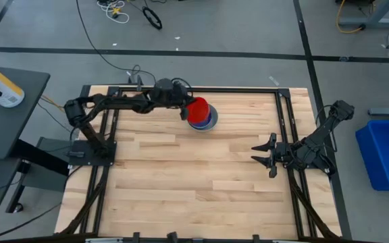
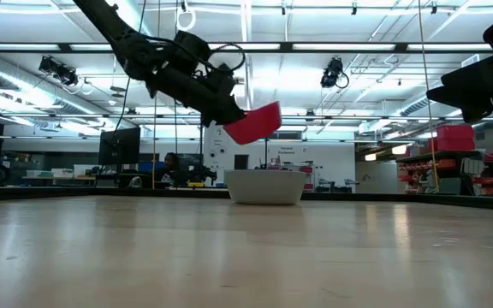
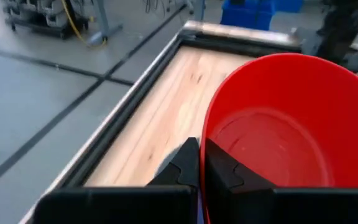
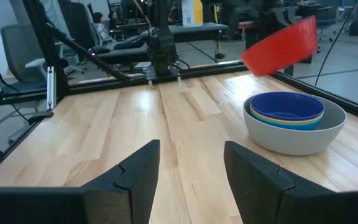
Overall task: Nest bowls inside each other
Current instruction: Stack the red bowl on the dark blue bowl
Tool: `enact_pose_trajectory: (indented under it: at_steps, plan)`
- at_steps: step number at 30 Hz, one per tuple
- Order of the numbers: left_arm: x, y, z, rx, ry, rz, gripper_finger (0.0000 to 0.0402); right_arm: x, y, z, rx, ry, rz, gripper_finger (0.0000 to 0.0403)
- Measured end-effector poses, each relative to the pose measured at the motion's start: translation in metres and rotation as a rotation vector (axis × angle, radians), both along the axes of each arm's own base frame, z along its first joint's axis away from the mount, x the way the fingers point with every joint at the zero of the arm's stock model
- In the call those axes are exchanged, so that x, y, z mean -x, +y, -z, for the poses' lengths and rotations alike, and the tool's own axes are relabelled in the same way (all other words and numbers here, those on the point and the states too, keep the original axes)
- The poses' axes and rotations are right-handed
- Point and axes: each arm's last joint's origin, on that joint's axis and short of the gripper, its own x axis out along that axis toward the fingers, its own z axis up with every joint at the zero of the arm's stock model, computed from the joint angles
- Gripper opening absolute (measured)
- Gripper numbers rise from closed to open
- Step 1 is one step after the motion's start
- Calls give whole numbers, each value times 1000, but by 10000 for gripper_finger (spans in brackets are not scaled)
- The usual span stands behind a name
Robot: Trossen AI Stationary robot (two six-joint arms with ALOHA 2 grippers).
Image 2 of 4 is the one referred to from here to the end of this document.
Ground white hanging ring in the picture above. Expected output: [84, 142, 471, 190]
[175, 7, 197, 33]

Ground yellow hanging rope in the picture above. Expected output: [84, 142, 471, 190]
[416, 0, 441, 194]

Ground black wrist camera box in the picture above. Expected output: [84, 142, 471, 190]
[172, 29, 213, 65]

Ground black ceiling-mounted camera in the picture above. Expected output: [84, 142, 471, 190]
[319, 56, 351, 90]
[38, 55, 80, 87]

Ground blue box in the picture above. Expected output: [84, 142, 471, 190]
[138, 160, 167, 174]

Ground black hanging cable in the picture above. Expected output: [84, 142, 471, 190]
[111, 0, 148, 134]

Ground black computer monitor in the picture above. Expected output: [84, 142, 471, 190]
[98, 126, 142, 168]

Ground red plastic bowl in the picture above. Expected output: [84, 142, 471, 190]
[222, 100, 283, 146]

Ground dark storage shelf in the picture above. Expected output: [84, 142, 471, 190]
[395, 149, 493, 197]

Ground person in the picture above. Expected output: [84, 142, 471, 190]
[155, 151, 184, 188]

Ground black aluminium table frame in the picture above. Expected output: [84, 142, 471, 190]
[0, 183, 493, 213]

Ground red drawer unit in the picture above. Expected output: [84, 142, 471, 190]
[299, 165, 317, 192]

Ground long ceiling light fixture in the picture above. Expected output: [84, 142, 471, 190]
[0, 41, 493, 55]

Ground red storage bins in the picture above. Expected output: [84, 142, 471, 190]
[427, 124, 477, 152]

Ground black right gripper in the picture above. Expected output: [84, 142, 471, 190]
[425, 51, 493, 123]

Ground large white bowl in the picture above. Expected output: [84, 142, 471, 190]
[223, 169, 308, 206]

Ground grey ventilation duct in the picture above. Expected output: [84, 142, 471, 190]
[0, 62, 102, 126]

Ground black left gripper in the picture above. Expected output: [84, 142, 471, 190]
[146, 63, 247, 128]

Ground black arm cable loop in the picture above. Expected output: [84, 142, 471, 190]
[203, 41, 247, 76]

